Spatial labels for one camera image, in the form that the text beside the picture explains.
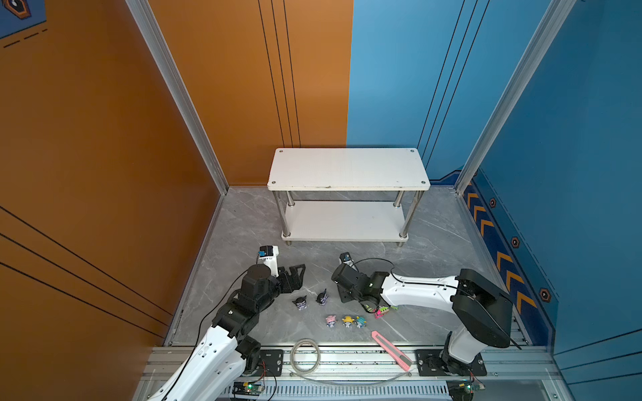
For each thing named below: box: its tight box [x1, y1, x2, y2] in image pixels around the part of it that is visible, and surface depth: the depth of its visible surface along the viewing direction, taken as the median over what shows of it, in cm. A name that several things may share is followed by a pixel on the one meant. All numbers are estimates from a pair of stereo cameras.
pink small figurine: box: [325, 314, 337, 329], surface depth 80 cm
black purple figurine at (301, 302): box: [291, 294, 308, 311], surface depth 83 cm
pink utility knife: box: [371, 330, 413, 372], surface depth 77 cm
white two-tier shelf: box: [267, 147, 431, 247], surface depth 87 cm
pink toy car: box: [371, 306, 390, 320], surface depth 82 cm
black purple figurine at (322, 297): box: [315, 288, 329, 306], surface depth 83 cm
